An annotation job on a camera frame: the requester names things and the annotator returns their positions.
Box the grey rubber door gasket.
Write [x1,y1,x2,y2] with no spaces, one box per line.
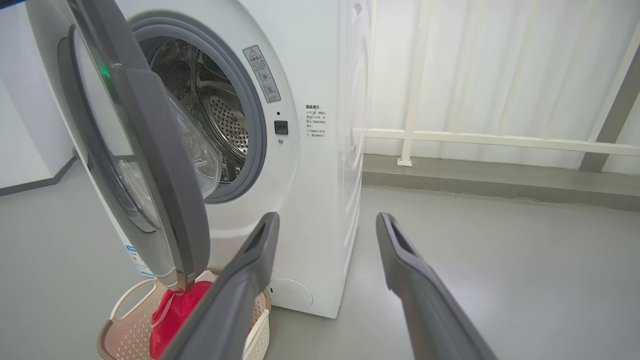
[129,11,267,204]

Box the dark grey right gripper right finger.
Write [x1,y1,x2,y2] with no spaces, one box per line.
[375,212,497,360]

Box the grey warning sticker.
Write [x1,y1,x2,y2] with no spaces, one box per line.
[243,45,282,104]

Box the steel perforated washer drum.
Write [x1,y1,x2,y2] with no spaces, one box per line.
[140,37,249,183]

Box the beige perforated laundry basket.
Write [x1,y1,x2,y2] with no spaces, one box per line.
[97,269,272,360]

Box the plain red garment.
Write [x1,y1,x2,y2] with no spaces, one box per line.
[149,281,215,360]

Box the round filter cover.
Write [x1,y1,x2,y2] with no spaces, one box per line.
[269,278,314,309]

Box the white front-load washing machine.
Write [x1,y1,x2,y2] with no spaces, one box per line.
[112,0,373,319]

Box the blue energy label sticker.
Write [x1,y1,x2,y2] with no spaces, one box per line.
[125,244,156,278]

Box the dark round glass washer door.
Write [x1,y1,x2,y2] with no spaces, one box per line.
[25,0,211,292]

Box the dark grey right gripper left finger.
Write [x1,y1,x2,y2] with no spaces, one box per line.
[162,212,280,360]

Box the white metal railing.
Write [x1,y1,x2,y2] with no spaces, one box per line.
[365,0,640,173]

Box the printed text notice sticker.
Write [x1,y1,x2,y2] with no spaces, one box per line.
[305,104,328,140]

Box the white sheer curtain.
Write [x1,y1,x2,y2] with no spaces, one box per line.
[372,0,640,171]

